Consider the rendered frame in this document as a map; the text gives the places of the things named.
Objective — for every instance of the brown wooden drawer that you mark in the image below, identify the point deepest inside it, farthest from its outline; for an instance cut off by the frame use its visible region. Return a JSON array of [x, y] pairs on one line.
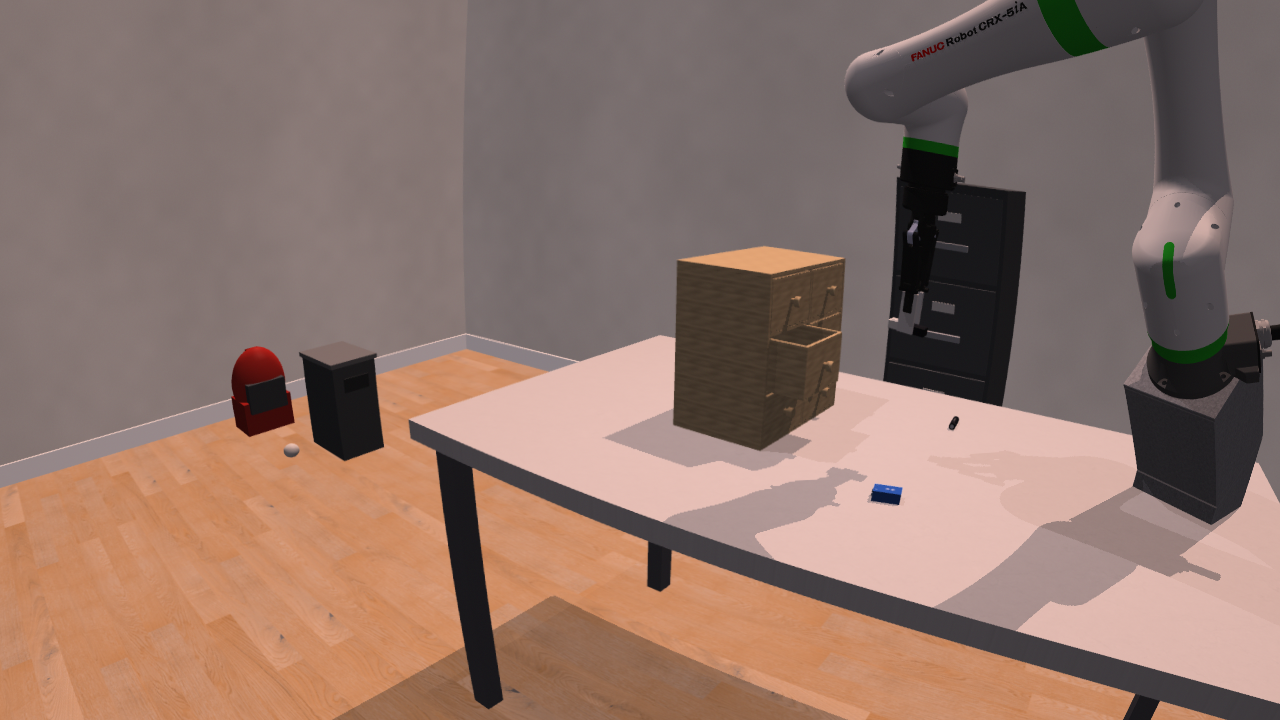
[[825, 284], [817, 402], [830, 322], [785, 292], [798, 371], [781, 415]]

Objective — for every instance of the black and white eraser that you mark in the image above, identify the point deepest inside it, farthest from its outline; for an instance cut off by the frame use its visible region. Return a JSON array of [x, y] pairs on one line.
[[918, 330]]

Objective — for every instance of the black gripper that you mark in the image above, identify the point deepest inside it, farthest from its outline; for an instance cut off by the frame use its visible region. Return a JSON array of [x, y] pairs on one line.
[[922, 203]]

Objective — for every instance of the small wooden chest of drawers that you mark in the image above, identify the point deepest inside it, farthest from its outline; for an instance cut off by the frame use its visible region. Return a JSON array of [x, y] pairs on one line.
[[723, 322]]

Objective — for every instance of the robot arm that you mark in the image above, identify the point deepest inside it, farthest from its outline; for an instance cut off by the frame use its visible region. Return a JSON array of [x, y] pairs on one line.
[[1180, 252]]

